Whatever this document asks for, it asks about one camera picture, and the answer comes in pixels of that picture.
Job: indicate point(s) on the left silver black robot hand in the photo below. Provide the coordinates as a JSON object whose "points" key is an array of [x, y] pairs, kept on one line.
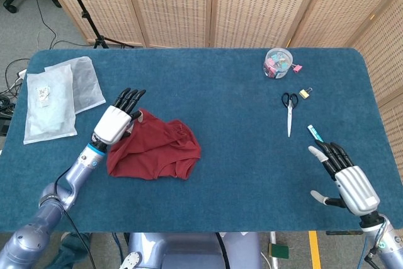
{"points": [[111, 122]]}

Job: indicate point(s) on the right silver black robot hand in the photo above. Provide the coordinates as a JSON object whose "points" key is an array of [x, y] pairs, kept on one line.
{"points": [[357, 190]]}

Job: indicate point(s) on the red t-shirt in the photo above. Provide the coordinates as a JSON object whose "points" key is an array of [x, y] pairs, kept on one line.
{"points": [[151, 155]]}

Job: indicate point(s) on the left lavender robot arm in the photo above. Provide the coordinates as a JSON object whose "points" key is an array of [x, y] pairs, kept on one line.
{"points": [[75, 174]]}

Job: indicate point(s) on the white translucent plastic bag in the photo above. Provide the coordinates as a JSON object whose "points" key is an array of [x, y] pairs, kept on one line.
{"points": [[86, 83]]}

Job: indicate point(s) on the white labelled plastic package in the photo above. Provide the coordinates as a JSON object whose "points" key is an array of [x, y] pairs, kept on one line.
{"points": [[53, 114]]}

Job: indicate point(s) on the white teal marker pen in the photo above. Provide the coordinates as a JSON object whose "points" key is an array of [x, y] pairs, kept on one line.
{"points": [[313, 132]]}

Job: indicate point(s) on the green block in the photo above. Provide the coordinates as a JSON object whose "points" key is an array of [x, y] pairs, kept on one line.
{"points": [[278, 251]]}

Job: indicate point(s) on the white pipe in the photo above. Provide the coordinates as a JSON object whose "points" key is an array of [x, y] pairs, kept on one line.
{"points": [[274, 250]]}

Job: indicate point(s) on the white power plug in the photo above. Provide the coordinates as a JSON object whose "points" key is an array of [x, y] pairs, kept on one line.
{"points": [[21, 74]]}

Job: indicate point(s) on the blue carpet table mat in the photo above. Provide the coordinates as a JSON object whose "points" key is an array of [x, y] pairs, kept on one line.
{"points": [[201, 67]]}

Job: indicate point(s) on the black tripod stand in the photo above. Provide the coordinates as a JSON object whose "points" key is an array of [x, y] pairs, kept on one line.
{"points": [[85, 15]]}

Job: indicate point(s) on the blue denim cloth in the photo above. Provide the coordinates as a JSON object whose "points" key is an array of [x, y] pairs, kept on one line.
{"points": [[70, 251]]}

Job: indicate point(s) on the pink binder clip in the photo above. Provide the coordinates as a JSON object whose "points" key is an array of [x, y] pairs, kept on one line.
{"points": [[297, 68]]}

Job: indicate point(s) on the lavender robot torso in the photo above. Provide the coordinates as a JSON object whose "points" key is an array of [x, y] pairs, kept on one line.
{"points": [[189, 250]]}

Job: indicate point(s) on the clear jar of binder clips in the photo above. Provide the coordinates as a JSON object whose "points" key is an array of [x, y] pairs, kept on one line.
{"points": [[277, 61]]}

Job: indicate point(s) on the white round robot bracket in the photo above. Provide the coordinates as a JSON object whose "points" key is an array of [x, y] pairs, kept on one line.
{"points": [[132, 261]]}

